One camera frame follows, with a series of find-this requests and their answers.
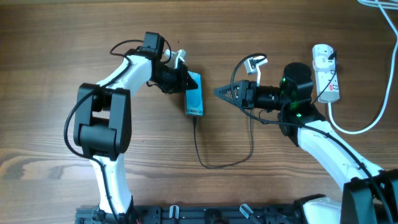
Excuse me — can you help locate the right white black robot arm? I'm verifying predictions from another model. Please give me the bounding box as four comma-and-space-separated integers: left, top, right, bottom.
214, 62, 397, 223

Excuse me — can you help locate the white usb charger adapter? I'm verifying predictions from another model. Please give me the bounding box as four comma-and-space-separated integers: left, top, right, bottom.
312, 55, 336, 72

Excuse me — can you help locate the black mounting rail base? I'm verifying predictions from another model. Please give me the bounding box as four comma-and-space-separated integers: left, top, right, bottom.
75, 203, 308, 224

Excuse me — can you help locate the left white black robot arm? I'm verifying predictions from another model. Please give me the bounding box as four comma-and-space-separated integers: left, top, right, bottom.
63, 32, 199, 223

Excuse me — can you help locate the white power strip cord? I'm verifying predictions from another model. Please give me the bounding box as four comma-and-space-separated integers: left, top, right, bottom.
327, 0, 398, 135

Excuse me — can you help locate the black charger cable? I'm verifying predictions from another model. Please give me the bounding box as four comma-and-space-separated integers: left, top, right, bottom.
192, 49, 342, 170

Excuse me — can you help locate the blue screen smartphone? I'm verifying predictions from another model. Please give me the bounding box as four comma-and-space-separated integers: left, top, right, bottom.
185, 71, 204, 116

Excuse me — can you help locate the white wall cable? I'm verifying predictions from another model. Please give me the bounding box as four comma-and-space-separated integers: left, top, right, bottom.
356, 0, 398, 11

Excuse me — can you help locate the white power strip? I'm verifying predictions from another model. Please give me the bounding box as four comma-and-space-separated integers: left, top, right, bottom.
312, 44, 340, 103

